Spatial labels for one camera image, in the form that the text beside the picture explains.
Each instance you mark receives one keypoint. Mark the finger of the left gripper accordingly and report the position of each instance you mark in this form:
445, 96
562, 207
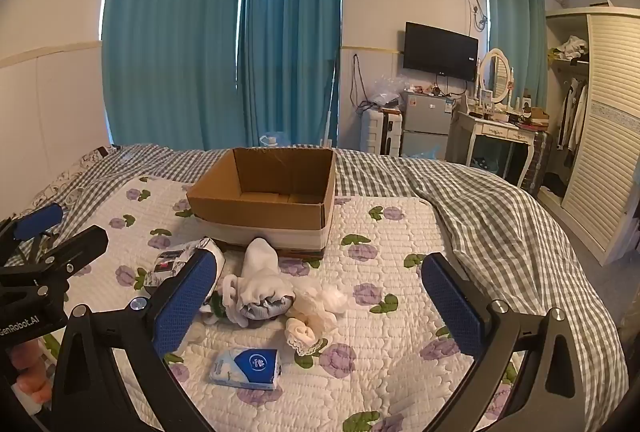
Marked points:
61, 262
36, 224

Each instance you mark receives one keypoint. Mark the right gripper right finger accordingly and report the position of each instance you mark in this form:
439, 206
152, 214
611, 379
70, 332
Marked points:
547, 394

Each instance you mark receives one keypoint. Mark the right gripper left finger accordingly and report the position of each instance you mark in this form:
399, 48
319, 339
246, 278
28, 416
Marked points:
88, 391

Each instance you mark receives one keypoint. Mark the white patterned tissue pack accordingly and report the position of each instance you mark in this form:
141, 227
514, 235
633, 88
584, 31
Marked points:
170, 261

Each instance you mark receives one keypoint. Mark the blue tissue pack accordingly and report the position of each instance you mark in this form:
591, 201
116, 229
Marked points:
246, 368

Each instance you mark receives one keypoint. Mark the white sock bundle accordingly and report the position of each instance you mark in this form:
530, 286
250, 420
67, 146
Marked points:
260, 293

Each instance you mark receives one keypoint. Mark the cream lace sock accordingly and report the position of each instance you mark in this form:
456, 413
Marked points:
313, 315

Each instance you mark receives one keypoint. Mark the person's left hand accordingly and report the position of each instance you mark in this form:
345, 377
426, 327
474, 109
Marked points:
32, 377

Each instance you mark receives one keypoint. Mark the grey checkered blanket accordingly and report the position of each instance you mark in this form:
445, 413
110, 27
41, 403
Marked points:
508, 244

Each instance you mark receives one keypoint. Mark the floral white quilt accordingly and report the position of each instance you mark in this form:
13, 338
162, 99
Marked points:
363, 348

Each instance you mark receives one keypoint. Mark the white louvered wardrobe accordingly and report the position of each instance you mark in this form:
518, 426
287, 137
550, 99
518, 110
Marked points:
593, 102

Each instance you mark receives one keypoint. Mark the brown cardboard box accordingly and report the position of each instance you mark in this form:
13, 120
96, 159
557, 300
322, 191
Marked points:
283, 194

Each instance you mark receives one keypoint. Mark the large teal curtain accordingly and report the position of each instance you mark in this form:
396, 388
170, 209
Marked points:
168, 71

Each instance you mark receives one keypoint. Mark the white dressing table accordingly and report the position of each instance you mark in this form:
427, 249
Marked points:
465, 129

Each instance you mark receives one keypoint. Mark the grey mini fridge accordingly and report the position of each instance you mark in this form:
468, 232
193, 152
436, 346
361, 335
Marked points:
425, 125

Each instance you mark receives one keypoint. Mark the white suitcase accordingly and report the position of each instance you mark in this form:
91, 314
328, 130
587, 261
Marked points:
380, 132

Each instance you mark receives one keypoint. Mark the middle teal curtain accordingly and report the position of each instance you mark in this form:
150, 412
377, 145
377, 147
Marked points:
289, 54

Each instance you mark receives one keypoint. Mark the oval vanity mirror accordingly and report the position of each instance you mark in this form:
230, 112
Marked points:
495, 75

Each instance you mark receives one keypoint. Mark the right teal curtain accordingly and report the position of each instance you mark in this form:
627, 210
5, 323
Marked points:
518, 28

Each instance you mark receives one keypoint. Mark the black wall television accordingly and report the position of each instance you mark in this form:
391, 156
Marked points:
440, 52

